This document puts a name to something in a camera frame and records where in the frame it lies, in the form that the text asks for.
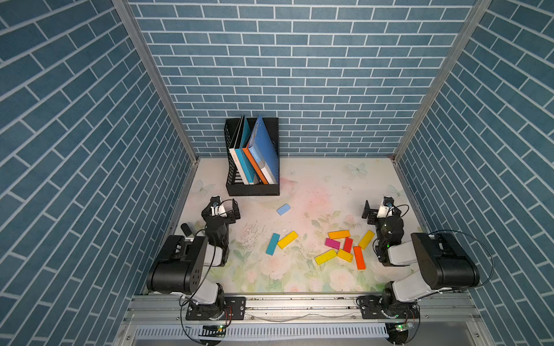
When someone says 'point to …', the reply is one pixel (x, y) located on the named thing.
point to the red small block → (348, 244)
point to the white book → (234, 154)
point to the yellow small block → (345, 255)
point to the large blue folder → (261, 150)
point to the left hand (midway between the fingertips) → (227, 201)
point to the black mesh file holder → (235, 184)
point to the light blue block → (283, 209)
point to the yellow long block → (287, 238)
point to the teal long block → (273, 244)
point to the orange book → (263, 178)
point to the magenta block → (332, 243)
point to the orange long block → (359, 258)
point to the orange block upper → (339, 234)
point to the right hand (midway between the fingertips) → (381, 203)
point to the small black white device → (186, 229)
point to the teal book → (242, 155)
